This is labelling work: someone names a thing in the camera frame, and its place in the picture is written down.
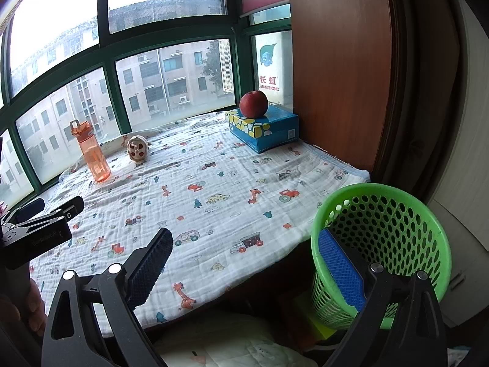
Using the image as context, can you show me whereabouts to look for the green window frame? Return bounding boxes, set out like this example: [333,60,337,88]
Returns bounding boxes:
[0,0,293,209]

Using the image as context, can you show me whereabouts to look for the yellow green plastic object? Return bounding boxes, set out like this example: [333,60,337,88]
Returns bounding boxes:
[306,306,339,340]

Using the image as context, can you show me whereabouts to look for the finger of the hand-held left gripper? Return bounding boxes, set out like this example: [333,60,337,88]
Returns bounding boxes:
[6,195,85,235]
[0,198,46,224]

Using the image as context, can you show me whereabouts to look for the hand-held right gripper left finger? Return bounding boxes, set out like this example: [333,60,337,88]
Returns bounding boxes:
[41,227,173,367]

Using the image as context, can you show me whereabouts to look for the brown wooden cabinet panel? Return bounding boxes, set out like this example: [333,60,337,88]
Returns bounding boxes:
[286,0,394,176]

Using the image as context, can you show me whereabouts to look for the red apple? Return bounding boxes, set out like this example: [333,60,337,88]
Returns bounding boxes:
[239,91,269,119]

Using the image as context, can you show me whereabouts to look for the dark wooden door frame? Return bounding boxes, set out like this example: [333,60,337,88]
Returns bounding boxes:
[382,0,470,199]

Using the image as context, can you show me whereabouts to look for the white quilted bedding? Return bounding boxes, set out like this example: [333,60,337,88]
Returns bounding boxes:
[153,311,318,367]

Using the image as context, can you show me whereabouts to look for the person's left hand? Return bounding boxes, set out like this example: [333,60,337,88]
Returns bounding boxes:
[0,277,47,337]

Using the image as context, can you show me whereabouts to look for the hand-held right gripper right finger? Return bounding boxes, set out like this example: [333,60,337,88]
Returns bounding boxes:
[318,229,447,367]

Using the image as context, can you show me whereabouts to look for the orange plastic water bottle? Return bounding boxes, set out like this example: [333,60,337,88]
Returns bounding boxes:
[69,120,112,183]

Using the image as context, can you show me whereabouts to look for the person's left forearm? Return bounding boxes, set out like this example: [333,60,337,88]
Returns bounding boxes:
[0,323,43,367]

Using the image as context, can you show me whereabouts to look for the blue spotted tissue box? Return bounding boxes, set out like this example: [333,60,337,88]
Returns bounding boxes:
[225,105,300,154]

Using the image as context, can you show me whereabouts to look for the green plastic mesh basket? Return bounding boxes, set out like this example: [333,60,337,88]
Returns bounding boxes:
[310,183,451,331]

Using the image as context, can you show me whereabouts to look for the white outdoor air conditioner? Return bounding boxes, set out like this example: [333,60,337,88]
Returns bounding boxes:
[254,31,293,105]

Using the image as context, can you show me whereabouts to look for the white printed blanket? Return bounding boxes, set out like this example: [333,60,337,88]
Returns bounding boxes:
[30,112,371,329]

